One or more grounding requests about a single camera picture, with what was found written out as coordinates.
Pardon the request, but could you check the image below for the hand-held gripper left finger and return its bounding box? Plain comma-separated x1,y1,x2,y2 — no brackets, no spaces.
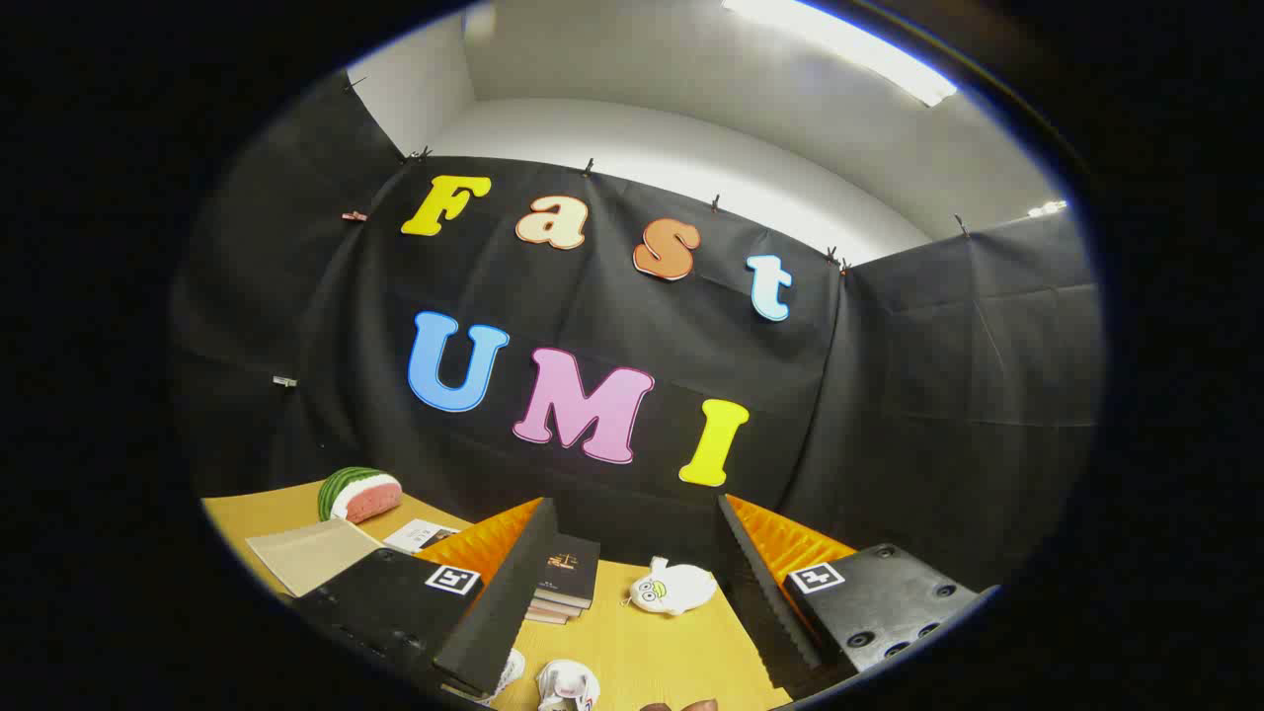
294,497,560,698

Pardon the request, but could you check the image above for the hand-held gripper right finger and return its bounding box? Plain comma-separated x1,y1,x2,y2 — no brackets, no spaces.
716,493,1000,692

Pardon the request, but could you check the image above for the white canvas shoe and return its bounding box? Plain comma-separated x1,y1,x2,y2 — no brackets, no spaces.
535,660,601,711
482,649,526,704

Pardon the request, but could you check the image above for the beige fabric storage box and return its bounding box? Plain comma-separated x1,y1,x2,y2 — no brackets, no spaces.
246,518,384,598

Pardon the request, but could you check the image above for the black cover book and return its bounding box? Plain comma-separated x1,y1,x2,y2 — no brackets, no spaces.
533,533,601,610

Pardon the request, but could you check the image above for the white plush toy with eyes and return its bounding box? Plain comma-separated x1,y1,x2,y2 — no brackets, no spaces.
624,556,719,617

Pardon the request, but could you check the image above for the white portrait cover book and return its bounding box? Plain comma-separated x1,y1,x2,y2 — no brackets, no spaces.
383,518,460,556

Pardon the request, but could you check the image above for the watermelon slice toy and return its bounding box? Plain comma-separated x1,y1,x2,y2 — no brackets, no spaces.
317,467,403,524

